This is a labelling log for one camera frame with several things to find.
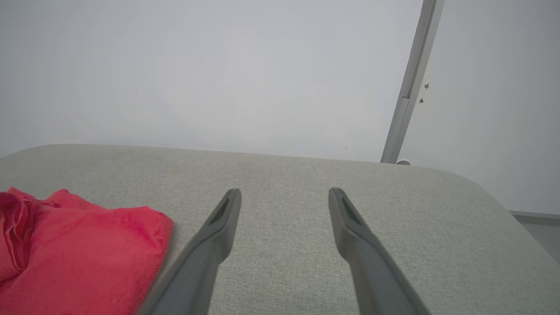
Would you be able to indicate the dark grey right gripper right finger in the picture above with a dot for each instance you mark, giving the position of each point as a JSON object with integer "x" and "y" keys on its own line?
{"x": 372, "y": 271}

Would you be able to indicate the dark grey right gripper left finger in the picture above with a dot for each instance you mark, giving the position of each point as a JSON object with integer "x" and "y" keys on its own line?
{"x": 205, "y": 258}

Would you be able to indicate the red and white garment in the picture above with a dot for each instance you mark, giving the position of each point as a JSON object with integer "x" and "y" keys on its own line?
{"x": 78, "y": 253}

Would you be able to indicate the grey baseboard strip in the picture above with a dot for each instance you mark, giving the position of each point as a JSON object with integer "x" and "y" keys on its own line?
{"x": 536, "y": 217}

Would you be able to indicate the grey rail foot bracket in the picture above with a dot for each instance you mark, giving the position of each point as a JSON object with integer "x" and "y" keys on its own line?
{"x": 403, "y": 162}

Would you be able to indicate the grey metal wall rail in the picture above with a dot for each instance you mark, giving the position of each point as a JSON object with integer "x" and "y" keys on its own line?
{"x": 411, "y": 78}

